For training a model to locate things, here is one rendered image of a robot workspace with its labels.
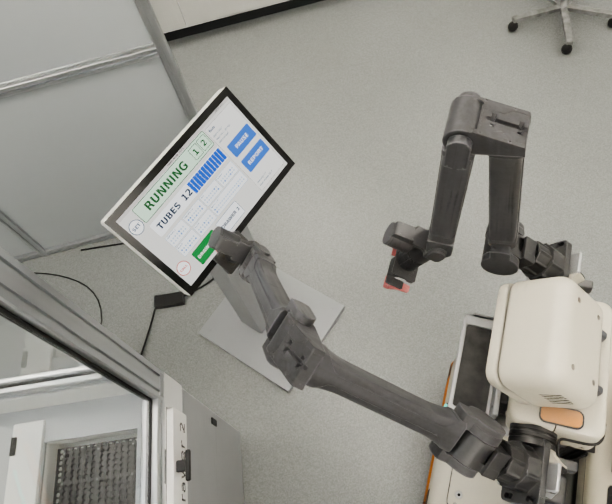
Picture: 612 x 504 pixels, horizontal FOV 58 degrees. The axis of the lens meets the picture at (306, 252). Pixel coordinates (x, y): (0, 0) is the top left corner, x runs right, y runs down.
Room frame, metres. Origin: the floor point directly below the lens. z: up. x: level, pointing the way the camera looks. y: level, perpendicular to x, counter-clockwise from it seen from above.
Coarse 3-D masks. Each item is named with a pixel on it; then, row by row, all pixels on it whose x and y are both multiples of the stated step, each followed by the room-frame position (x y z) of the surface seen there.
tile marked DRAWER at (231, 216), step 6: (234, 204) 0.92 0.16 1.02; (228, 210) 0.91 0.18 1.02; (234, 210) 0.91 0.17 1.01; (240, 210) 0.91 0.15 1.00; (222, 216) 0.89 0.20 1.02; (228, 216) 0.89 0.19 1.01; (234, 216) 0.89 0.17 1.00; (240, 216) 0.90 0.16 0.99; (222, 222) 0.88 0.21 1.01; (228, 222) 0.88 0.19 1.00; (234, 222) 0.88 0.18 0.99; (228, 228) 0.86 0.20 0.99
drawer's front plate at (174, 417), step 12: (168, 408) 0.42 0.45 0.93; (168, 420) 0.39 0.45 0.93; (180, 420) 0.40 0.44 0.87; (168, 432) 0.36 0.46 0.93; (180, 432) 0.36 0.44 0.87; (168, 444) 0.33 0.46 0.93; (180, 444) 0.33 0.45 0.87; (168, 456) 0.30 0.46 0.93; (180, 456) 0.30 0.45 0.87; (168, 468) 0.27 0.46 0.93; (168, 480) 0.24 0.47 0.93; (180, 480) 0.25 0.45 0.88; (168, 492) 0.22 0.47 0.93; (180, 492) 0.22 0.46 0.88
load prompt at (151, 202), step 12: (192, 144) 1.04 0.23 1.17; (204, 144) 1.05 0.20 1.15; (180, 156) 1.01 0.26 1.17; (192, 156) 1.02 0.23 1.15; (168, 168) 0.98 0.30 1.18; (180, 168) 0.99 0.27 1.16; (192, 168) 0.99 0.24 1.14; (168, 180) 0.95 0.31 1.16; (180, 180) 0.96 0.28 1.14; (156, 192) 0.92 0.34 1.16; (168, 192) 0.93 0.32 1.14; (144, 204) 0.89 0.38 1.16; (156, 204) 0.90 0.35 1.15; (144, 216) 0.87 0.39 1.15
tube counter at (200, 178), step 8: (216, 152) 1.04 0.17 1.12; (208, 160) 1.02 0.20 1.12; (216, 160) 1.02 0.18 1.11; (224, 160) 1.02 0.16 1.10; (200, 168) 0.99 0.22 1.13; (208, 168) 1.00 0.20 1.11; (216, 168) 1.00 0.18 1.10; (192, 176) 0.97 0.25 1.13; (200, 176) 0.98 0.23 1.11; (208, 176) 0.98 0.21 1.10; (192, 184) 0.95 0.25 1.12; (200, 184) 0.96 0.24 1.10; (184, 192) 0.93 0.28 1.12; (192, 192) 0.94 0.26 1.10; (184, 200) 0.91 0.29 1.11
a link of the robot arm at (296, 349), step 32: (288, 320) 0.36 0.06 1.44; (288, 352) 0.30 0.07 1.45; (320, 352) 0.28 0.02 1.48; (320, 384) 0.24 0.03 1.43; (352, 384) 0.23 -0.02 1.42; (384, 384) 0.23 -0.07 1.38; (384, 416) 0.18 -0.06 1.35; (416, 416) 0.17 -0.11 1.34; (448, 416) 0.16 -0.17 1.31; (480, 416) 0.15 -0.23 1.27; (448, 448) 0.11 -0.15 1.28
